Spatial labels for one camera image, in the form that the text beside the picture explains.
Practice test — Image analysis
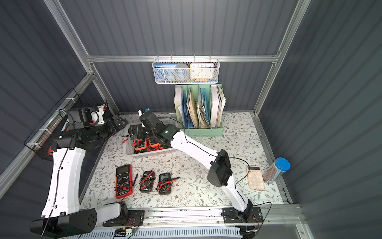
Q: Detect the orange multimeter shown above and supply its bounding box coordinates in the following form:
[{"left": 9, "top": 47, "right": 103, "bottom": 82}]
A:
[
  {"left": 132, "top": 139, "right": 148, "bottom": 154},
  {"left": 147, "top": 138, "right": 163, "bottom": 151}
]

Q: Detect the white plastic basket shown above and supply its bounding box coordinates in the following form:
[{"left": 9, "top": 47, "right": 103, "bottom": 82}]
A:
[{"left": 121, "top": 122, "right": 177, "bottom": 158}]

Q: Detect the small black multimeter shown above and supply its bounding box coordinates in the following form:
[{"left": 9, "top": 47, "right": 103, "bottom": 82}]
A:
[
  {"left": 156, "top": 173, "right": 180, "bottom": 195},
  {"left": 139, "top": 170, "right": 155, "bottom": 193}
]

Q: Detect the red multimeter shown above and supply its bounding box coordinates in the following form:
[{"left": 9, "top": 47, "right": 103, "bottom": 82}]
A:
[{"left": 114, "top": 164, "right": 138, "bottom": 200}]

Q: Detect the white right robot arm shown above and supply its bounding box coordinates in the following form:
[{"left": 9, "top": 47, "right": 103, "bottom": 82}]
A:
[{"left": 138, "top": 109, "right": 253, "bottom": 222}]

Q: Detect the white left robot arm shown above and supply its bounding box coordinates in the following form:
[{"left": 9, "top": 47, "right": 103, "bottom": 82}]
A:
[{"left": 30, "top": 104, "right": 128, "bottom": 239}]

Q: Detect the blue box in basket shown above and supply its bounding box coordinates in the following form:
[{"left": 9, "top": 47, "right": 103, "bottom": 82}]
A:
[{"left": 153, "top": 63, "right": 178, "bottom": 84}]

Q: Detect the green file organizer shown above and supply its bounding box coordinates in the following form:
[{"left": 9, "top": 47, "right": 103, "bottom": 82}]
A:
[{"left": 174, "top": 84, "right": 226, "bottom": 137}]

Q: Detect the grey tape roll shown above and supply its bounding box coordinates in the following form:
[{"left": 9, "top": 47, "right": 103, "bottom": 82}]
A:
[{"left": 173, "top": 63, "right": 190, "bottom": 82}]

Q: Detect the yellow alarm clock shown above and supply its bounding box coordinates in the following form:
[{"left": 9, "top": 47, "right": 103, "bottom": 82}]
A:
[{"left": 190, "top": 62, "right": 215, "bottom": 81}]

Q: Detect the pink calculator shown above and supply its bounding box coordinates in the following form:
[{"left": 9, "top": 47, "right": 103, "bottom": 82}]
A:
[{"left": 247, "top": 165, "right": 265, "bottom": 191}]

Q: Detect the blue lid jar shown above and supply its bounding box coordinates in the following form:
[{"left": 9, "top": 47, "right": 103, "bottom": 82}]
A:
[{"left": 263, "top": 157, "right": 291, "bottom": 184}]

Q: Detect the black wire wall basket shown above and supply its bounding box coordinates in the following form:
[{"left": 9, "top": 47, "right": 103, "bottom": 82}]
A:
[{"left": 24, "top": 84, "right": 108, "bottom": 161}]

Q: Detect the white wire wall basket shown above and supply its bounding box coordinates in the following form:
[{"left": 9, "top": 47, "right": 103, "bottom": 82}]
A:
[{"left": 152, "top": 57, "right": 220, "bottom": 85}]

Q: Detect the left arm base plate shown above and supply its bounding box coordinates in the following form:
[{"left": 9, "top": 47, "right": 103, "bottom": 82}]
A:
[{"left": 102, "top": 202, "right": 145, "bottom": 227}]

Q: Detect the white perforated cable duct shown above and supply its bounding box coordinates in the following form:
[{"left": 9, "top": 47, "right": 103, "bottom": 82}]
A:
[{"left": 68, "top": 226, "right": 242, "bottom": 239}]

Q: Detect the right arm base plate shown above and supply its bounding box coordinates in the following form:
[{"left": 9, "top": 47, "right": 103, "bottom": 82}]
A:
[{"left": 221, "top": 207, "right": 264, "bottom": 224}]

